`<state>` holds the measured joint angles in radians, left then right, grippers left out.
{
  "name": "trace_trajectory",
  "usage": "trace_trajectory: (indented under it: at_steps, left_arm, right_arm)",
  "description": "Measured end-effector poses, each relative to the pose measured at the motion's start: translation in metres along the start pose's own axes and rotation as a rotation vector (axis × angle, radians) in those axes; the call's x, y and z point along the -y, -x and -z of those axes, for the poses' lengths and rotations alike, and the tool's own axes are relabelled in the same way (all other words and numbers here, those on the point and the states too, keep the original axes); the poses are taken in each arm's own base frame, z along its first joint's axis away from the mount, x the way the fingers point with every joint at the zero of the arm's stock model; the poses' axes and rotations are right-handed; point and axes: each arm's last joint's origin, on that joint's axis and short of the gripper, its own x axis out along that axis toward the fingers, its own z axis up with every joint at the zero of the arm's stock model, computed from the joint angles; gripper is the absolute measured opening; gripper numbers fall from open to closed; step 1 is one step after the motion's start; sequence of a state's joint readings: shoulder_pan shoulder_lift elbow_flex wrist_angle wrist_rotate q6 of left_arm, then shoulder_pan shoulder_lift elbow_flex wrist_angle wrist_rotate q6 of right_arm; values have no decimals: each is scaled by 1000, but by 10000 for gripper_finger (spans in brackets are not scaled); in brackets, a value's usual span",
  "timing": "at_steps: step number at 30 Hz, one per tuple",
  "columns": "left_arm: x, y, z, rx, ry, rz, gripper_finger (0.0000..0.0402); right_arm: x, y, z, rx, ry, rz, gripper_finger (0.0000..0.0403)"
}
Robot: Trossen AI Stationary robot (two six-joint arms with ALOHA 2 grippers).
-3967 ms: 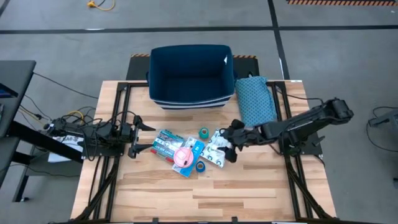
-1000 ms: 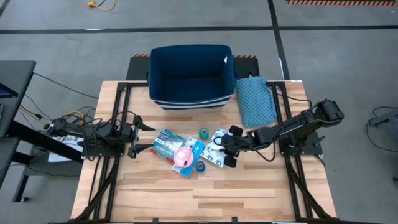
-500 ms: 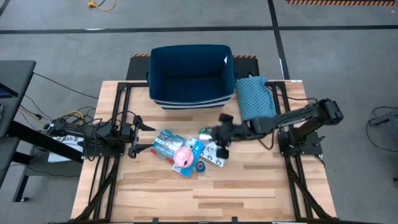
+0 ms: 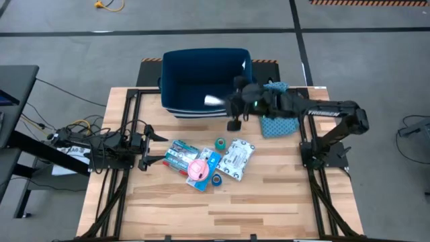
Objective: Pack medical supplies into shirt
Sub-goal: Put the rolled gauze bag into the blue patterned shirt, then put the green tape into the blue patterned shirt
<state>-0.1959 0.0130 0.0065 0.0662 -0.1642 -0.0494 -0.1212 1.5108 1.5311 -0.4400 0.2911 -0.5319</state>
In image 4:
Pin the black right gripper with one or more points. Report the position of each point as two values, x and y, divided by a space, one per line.
252 99

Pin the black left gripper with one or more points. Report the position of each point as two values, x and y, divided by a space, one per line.
141 146

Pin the small white packet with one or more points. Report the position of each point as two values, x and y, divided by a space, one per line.
213 100

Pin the teal first aid kit box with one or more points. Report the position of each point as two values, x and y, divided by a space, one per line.
179 153

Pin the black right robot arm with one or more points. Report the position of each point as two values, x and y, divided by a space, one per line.
322 112

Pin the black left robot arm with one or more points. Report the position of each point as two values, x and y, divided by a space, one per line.
100 144

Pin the folded blue patterned shirt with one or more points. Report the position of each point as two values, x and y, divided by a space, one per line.
279 127

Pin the green bandage tape roll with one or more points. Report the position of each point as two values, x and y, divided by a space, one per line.
220 144

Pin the navy white striped fabric bin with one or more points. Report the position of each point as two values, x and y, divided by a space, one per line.
201 77

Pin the white printed plastic packet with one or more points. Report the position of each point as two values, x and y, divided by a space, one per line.
236 158

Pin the blue bandage tape roll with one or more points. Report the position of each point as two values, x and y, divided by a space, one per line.
216 179

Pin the white paper label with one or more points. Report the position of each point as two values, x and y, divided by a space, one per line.
72 153

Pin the dark grey desk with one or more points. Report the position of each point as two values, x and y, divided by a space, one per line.
15 101

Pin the orange black hazard floor tape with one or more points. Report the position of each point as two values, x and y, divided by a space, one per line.
369 2

